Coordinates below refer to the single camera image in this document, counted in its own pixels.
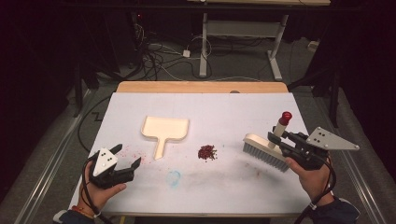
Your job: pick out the pile of red scraps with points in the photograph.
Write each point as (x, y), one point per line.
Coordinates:
(207, 152)

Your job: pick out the cream brush with grey bristles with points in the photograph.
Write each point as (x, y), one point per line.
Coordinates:
(258, 141)

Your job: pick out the black stand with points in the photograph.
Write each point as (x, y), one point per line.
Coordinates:
(333, 99)
(77, 93)

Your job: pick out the cream dustpan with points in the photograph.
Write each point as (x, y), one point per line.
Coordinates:
(165, 127)

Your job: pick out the white power adapter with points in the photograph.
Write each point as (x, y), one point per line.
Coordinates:
(186, 53)

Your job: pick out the wooden table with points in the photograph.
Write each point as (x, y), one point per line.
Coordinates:
(202, 87)

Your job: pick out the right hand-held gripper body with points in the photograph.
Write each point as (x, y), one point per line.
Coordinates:
(306, 155)

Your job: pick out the white frame desk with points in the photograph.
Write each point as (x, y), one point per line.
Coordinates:
(204, 46)

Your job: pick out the person's left hand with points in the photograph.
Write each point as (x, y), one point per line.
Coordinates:
(93, 196)

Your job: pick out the person's right hand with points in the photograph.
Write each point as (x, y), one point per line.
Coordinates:
(314, 182)

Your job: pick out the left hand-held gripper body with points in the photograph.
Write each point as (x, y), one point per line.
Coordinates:
(107, 179)

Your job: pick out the metal floor rail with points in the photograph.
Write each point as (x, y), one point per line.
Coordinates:
(364, 193)
(46, 180)

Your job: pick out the small white box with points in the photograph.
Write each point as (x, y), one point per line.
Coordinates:
(313, 46)

